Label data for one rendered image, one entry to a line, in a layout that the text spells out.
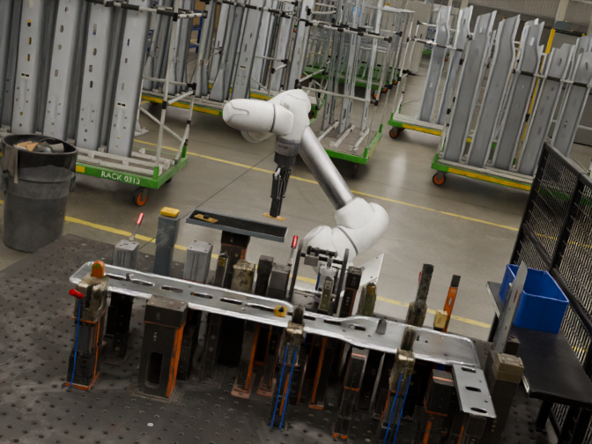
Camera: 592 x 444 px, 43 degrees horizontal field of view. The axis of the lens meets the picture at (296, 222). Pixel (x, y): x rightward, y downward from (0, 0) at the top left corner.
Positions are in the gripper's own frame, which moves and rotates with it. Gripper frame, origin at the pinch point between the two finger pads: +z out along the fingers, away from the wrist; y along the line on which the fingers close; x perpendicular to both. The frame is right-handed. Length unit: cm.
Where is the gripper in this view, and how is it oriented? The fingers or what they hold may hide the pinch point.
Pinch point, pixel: (276, 206)
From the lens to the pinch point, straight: 278.7
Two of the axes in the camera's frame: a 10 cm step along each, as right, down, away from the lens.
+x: 9.2, 2.7, -2.8
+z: -1.8, 9.4, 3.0
